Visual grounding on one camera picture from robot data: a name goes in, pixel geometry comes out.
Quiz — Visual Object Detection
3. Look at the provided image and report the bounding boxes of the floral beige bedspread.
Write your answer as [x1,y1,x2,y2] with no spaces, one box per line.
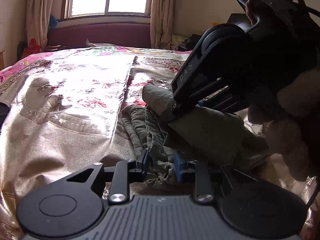
[0,45,320,240]

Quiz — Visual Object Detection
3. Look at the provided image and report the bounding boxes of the olive green pants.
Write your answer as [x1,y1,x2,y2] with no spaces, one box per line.
[121,83,269,191]

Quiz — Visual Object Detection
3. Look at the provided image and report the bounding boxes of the maroon upholstered headboard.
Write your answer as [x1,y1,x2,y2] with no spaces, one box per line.
[47,23,151,49]

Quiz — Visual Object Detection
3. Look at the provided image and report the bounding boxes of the beige curtain left of window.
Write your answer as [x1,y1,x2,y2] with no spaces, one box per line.
[26,0,68,52]

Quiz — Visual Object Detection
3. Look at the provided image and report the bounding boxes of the right hand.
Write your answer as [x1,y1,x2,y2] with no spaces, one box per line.
[248,68,319,181]

